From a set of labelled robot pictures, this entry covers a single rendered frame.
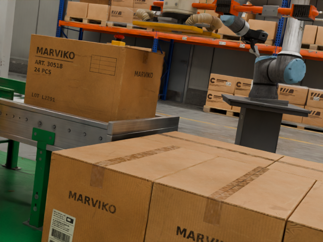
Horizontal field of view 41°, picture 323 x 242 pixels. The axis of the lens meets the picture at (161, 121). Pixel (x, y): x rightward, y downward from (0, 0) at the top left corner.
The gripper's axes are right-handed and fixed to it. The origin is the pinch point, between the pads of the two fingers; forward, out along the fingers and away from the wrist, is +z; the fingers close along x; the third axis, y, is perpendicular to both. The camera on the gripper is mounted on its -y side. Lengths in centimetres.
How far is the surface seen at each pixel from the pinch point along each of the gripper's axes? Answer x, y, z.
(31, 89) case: 79, 54, -97
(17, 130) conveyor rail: 101, 41, -100
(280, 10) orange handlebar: 8, -50, -56
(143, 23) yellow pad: 30, 4, -81
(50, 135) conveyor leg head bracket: 97, 21, -92
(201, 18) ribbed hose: 21, -22, -70
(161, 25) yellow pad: 29, -6, -78
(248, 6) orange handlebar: 9, -36, -61
